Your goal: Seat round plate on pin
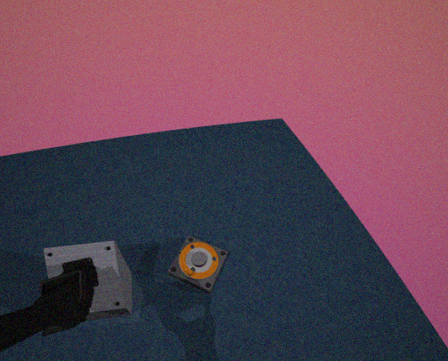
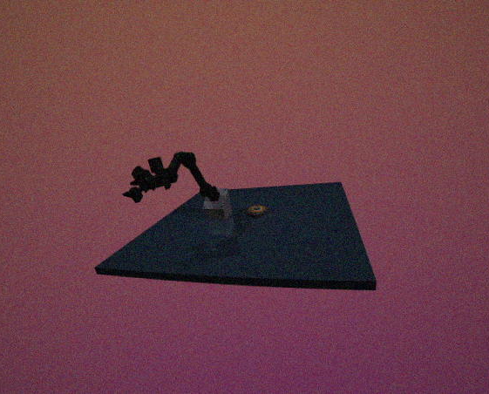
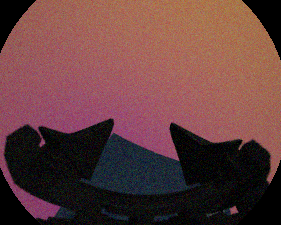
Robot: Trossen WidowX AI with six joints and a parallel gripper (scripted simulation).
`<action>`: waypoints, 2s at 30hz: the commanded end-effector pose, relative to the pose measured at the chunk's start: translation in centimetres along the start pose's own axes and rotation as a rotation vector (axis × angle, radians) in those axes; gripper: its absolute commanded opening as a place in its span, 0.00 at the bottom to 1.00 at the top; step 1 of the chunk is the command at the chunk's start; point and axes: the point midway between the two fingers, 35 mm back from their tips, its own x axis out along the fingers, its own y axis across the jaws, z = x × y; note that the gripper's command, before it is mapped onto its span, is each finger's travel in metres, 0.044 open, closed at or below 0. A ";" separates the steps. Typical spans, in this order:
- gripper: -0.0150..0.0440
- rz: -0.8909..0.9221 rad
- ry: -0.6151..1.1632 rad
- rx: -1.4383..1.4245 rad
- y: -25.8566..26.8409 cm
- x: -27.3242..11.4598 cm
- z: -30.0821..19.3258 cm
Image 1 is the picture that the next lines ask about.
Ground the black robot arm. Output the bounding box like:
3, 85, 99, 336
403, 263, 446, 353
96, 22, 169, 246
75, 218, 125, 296
0, 257, 99, 352

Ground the orange round plate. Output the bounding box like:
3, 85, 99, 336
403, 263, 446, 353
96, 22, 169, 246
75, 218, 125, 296
179, 242, 219, 280

